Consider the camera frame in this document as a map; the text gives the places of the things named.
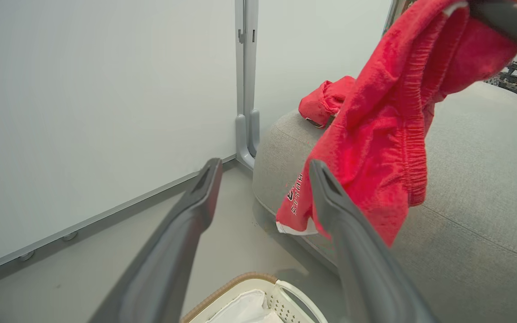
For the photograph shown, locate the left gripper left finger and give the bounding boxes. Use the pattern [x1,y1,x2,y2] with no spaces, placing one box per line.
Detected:
[88,157,223,323]

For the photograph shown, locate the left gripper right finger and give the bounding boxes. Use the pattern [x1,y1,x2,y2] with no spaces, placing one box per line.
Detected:
[309,159,439,323]

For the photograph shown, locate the cluttered background equipment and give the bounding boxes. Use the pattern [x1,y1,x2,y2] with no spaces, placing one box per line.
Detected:
[485,48,517,113]

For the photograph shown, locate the grey fabric sofa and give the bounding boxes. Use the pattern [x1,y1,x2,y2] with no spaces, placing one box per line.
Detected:
[252,81,517,323]

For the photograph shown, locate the red jersey with black print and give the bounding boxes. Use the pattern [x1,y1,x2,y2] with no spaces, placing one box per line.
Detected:
[298,75,357,129]

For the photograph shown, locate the white wicker laundry basket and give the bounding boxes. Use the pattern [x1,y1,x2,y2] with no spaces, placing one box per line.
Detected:
[180,272,329,323]

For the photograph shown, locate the grey partition post with feet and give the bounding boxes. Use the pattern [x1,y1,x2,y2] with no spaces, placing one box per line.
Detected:
[234,0,262,171]

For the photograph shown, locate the white cloth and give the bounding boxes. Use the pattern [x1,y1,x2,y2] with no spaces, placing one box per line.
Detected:
[205,289,286,323]

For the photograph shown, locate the red shorts with elastic waistband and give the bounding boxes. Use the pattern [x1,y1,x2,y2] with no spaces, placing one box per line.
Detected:
[276,0,517,248]

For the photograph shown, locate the grey partition base rail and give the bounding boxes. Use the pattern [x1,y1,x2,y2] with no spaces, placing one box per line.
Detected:
[0,155,237,281]

